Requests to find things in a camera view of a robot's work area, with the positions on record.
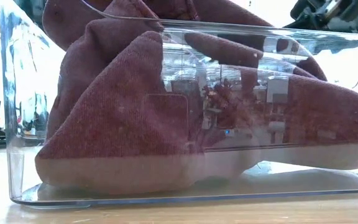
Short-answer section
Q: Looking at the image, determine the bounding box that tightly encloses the clear plastic bin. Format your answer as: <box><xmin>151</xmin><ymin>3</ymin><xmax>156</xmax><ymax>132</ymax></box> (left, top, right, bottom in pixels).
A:
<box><xmin>0</xmin><ymin>0</ymin><xmax>358</xmax><ymax>210</ymax></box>

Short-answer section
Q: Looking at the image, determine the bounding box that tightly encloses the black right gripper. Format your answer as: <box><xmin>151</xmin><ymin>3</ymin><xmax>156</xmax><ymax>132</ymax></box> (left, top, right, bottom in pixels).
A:
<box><xmin>283</xmin><ymin>0</ymin><xmax>358</xmax><ymax>34</ymax></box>

